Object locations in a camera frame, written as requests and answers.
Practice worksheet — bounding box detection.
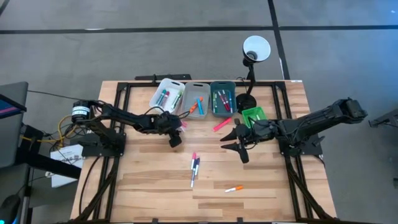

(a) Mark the black computer mouse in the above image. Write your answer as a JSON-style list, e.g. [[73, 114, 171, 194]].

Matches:
[[0, 194, 22, 224]]

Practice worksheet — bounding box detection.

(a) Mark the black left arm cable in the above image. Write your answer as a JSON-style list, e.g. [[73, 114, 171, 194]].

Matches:
[[144, 105, 166, 118]]

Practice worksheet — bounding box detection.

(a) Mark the grey stand leg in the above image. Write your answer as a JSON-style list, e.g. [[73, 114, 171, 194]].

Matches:
[[368, 108, 398, 128]]

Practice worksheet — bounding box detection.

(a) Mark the laptop with lit screen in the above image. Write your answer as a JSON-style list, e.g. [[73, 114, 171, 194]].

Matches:
[[0, 93, 27, 120]]

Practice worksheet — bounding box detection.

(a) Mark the thin maroon marker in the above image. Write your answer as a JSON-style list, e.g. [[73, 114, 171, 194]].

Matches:
[[217, 90, 227, 108]]

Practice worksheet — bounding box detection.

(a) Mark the light blue highlighter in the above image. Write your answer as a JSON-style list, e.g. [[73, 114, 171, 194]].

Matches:
[[195, 97, 205, 116]]

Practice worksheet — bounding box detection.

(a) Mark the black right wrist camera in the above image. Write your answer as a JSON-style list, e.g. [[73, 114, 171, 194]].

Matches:
[[238, 146, 250, 164]]

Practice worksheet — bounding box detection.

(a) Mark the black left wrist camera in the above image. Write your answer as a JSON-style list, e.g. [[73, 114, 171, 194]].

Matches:
[[169, 135, 183, 149]]

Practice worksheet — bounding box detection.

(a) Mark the black gooseneck desk lamp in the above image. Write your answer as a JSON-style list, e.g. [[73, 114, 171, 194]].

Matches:
[[235, 35, 272, 114]]

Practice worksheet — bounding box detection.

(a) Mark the green mesh plastic basket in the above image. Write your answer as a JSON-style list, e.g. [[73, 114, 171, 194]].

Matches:
[[241, 106, 268, 130]]

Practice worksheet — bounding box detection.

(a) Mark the teal plastic bin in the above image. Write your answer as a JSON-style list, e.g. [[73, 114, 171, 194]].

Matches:
[[210, 80, 238, 118]]

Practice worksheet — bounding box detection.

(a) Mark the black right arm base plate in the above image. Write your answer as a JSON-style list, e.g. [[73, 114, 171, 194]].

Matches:
[[277, 130, 324, 156]]

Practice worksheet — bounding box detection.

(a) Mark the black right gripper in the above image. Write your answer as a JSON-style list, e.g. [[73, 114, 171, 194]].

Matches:
[[220, 119, 276, 151]]

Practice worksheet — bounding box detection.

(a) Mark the black power strip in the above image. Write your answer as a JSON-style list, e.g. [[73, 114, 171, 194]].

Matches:
[[135, 73, 193, 82]]

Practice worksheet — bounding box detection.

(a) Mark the grey plastic bin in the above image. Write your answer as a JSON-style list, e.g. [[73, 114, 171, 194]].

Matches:
[[181, 82, 211, 121]]

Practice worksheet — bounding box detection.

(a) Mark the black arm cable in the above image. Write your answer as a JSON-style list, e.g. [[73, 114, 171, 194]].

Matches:
[[144, 105, 166, 118], [248, 116, 266, 126]]

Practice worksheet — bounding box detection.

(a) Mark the white plastic bin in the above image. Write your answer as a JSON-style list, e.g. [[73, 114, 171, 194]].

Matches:
[[149, 78, 186, 115]]

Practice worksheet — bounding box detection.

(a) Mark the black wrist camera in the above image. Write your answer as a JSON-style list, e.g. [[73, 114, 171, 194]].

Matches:
[[238, 146, 250, 164], [169, 135, 183, 149]]

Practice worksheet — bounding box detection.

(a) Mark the orange highlighter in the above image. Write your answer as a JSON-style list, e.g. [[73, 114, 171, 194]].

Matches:
[[188, 96, 204, 114]]

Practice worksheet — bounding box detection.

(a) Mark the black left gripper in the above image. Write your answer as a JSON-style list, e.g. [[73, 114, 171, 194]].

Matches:
[[151, 111, 186, 138]]

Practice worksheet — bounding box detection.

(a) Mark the thin orange marker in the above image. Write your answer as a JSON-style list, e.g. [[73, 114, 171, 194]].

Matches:
[[224, 185, 244, 194]]

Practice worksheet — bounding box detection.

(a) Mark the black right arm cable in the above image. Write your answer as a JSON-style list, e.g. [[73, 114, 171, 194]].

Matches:
[[248, 116, 266, 126]]

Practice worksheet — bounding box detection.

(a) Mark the yellow cable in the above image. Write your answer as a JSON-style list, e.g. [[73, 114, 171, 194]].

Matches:
[[21, 114, 78, 147]]

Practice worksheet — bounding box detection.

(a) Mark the teal Expo dry-erase marker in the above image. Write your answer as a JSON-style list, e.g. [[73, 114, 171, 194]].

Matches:
[[155, 88, 167, 106]]

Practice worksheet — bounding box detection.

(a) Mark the green Expo dry-erase marker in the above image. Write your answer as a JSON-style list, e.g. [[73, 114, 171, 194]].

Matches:
[[170, 90, 183, 110]]

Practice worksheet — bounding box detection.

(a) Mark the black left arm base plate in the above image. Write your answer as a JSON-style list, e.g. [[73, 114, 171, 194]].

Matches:
[[81, 132, 127, 157]]

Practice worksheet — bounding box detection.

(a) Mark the pink highlighter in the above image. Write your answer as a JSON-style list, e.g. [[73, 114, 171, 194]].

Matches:
[[213, 116, 233, 133]]

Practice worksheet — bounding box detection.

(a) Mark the red Expo dry-erase marker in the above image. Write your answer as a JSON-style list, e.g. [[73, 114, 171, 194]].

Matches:
[[160, 90, 170, 108]]

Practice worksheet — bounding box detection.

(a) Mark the black stand beam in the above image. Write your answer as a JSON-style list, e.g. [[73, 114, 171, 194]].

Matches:
[[15, 124, 82, 180]]

